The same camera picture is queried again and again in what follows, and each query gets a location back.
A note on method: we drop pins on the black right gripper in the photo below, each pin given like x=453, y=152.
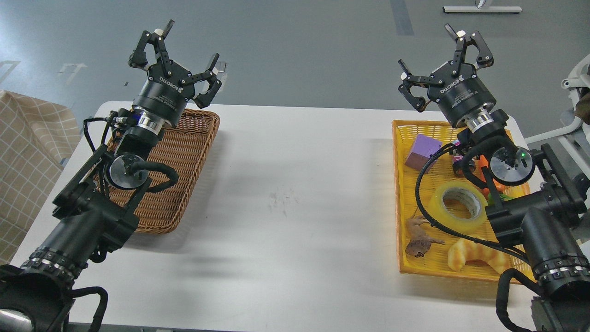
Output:
x=461, y=94

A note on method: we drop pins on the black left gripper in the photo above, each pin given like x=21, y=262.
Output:
x=162, y=92

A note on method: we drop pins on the yellow tape roll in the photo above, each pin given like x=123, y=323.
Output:
x=458, y=206

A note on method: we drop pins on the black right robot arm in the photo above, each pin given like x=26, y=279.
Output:
x=535, y=204

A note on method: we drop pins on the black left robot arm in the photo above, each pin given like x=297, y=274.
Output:
x=96, y=209

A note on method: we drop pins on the brown wicker basket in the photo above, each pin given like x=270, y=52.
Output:
x=184, y=148

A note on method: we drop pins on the purple foam cube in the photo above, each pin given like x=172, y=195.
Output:
x=421, y=151

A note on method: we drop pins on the white stand base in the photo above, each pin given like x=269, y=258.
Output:
x=482, y=6

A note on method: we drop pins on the purple drink can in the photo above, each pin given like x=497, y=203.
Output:
x=457, y=156

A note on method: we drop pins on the beige checkered cloth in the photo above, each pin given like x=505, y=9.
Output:
x=36, y=137

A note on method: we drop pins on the yellow plastic basket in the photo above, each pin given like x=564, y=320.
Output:
x=434, y=263

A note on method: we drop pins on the brown toy lion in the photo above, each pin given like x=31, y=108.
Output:
x=420, y=242

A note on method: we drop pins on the toy croissant bread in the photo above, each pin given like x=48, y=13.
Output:
x=464, y=251

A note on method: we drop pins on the white chair frame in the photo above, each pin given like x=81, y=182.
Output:
x=574, y=134

